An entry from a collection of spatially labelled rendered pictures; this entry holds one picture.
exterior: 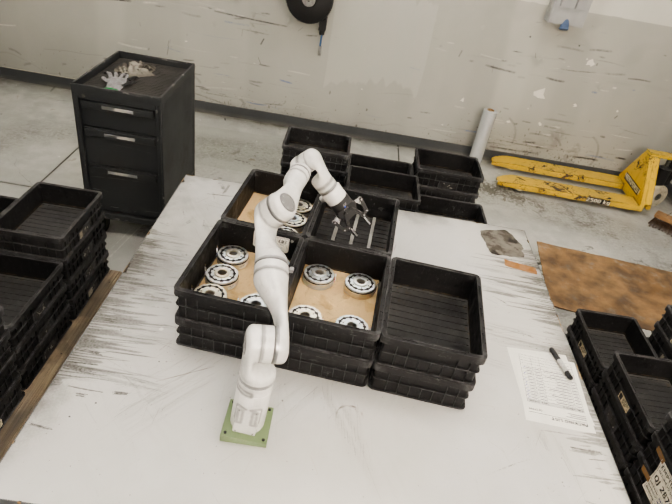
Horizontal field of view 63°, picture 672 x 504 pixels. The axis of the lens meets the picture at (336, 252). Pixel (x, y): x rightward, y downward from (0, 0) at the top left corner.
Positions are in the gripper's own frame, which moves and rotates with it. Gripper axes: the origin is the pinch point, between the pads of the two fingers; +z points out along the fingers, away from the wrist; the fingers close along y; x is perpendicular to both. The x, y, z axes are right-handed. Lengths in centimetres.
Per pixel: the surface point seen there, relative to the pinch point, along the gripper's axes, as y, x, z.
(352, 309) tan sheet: -21.1, -28.0, 5.6
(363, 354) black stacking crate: -27, -47, 7
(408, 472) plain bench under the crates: -38, -72, 26
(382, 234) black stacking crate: 5.4, 11.0, 14.6
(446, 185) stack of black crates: 63, 108, 74
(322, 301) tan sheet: -26.5, -23.3, -1.2
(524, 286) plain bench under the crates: 35, -7, 66
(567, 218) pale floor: 139, 156, 196
